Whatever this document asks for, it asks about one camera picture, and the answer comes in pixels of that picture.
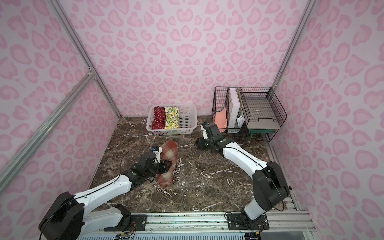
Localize red plaid skirt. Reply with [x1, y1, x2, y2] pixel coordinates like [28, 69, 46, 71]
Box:
[157, 141, 178, 189]

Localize white plastic basket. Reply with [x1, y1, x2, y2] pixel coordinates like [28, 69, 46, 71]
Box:
[147, 104, 198, 136]

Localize red polka dot skirt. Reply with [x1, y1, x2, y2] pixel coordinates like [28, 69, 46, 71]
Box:
[152, 107, 166, 130]

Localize lemon print skirt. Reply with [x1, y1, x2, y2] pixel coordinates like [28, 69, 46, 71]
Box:
[165, 107, 180, 129]

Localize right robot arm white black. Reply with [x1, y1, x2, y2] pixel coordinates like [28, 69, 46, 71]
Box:
[195, 124, 290, 221]

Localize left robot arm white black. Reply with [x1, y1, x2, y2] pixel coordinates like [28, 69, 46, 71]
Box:
[39, 148, 173, 240]

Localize pink folder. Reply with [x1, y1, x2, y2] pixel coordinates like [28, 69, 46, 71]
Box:
[215, 107, 228, 133]

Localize white envelope papers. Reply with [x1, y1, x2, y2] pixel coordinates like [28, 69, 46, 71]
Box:
[237, 115, 245, 129]

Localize green book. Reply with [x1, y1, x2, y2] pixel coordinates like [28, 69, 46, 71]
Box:
[249, 129, 275, 134]

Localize white binder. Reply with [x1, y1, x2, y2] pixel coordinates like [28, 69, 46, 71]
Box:
[228, 88, 241, 130]

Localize grey laptop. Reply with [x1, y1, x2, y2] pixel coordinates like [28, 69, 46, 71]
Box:
[242, 97, 283, 130]

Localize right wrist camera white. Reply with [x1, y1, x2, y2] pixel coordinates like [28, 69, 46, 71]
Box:
[201, 122, 209, 140]

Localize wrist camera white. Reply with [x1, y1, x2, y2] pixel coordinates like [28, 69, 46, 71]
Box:
[201, 122, 209, 140]
[152, 146, 162, 163]

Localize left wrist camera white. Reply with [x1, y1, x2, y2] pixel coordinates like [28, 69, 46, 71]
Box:
[152, 146, 162, 163]

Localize black wire desk organizer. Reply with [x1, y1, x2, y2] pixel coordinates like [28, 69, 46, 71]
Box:
[212, 87, 287, 142]

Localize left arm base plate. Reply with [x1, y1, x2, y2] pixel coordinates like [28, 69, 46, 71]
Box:
[104, 215, 148, 232]

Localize aluminium front rail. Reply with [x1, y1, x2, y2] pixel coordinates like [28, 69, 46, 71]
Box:
[78, 211, 319, 240]

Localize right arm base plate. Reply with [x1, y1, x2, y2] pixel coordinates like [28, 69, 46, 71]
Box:
[224, 212, 270, 232]

